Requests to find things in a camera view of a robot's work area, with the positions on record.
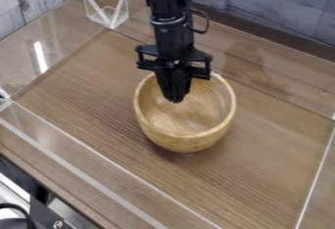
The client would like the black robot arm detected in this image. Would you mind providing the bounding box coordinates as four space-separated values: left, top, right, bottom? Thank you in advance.
135 0 212 103

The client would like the black metal mount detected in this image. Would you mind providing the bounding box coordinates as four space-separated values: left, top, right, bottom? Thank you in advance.
29 197 76 229

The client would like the wooden bowl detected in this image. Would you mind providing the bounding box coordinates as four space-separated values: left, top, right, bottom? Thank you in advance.
133 73 236 153

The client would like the clear acrylic corner bracket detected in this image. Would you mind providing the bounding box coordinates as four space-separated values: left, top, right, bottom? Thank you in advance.
84 0 129 29

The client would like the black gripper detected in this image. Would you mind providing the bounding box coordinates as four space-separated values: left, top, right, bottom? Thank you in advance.
135 45 212 103

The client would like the black cable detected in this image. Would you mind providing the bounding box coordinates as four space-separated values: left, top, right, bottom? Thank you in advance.
0 203 35 229

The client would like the clear acrylic tray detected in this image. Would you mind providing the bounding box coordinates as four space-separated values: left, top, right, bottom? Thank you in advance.
0 0 335 229

